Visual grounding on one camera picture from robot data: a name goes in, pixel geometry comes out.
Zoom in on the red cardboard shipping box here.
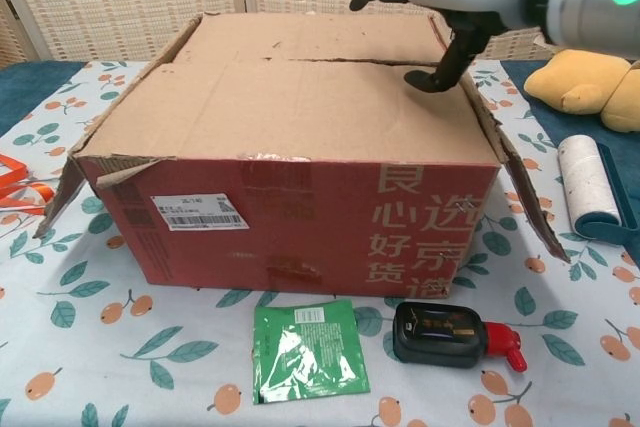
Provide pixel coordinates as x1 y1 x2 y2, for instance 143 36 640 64
32 10 571 301

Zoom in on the black ink bottle red cap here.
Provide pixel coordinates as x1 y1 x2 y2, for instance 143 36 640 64
392 300 527 373

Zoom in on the yellow plush toy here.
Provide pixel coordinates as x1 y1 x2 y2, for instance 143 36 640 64
523 48 640 133

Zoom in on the floral print tablecloth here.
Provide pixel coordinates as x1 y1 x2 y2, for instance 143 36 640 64
0 59 640 427

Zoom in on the orange ribbon lanyard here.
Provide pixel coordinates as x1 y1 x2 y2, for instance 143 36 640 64
0 151 54 209

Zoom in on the teal handled lint roller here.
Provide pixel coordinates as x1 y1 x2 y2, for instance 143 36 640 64
557 135 640 268

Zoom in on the green foil sachet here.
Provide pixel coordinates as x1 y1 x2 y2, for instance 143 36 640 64
251 298 372 406

